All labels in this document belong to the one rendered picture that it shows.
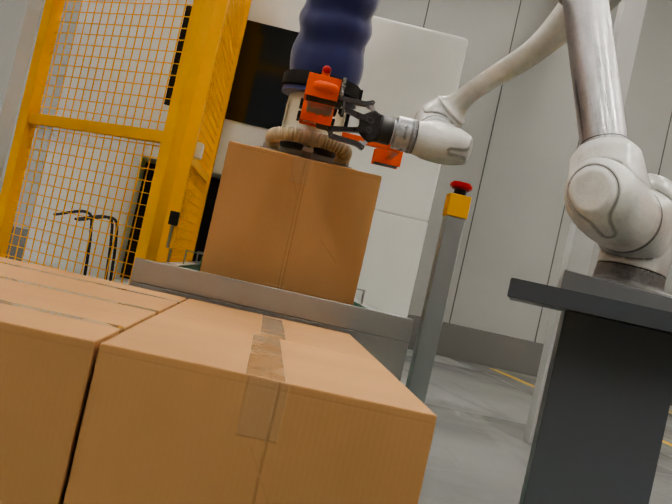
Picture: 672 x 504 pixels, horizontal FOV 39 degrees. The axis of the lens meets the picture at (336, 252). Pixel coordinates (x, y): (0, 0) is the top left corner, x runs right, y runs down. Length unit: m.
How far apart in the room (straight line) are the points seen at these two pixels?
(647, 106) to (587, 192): 10.57
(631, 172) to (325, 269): 0.83
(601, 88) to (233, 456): 1.31
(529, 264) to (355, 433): 10.76
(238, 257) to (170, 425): 1.35
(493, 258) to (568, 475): 9.62
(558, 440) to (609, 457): 0.11
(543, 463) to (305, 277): 0.76
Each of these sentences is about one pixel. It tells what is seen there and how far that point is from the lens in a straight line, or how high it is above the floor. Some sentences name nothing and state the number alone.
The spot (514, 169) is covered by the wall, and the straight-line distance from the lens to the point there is 11.80.
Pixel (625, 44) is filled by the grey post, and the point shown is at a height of 2.27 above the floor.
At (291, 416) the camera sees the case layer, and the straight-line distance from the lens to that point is 1.11.
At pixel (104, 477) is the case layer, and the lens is 1.14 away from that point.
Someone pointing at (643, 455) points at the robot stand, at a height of 0.45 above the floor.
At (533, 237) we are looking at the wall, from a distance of 11.85.
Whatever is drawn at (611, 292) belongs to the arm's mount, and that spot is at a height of 0.77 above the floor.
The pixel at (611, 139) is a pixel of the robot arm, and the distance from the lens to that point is 2.07.
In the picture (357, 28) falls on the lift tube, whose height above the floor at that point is 1.36.
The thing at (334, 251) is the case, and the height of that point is 0.73.
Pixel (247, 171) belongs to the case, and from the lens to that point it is 2.44.
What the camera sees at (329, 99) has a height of 1.05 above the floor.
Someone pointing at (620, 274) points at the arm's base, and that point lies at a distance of 2.18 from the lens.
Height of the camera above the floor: 0.68
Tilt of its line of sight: 1 degrees up
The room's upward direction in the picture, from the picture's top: 13 degrees clockwise
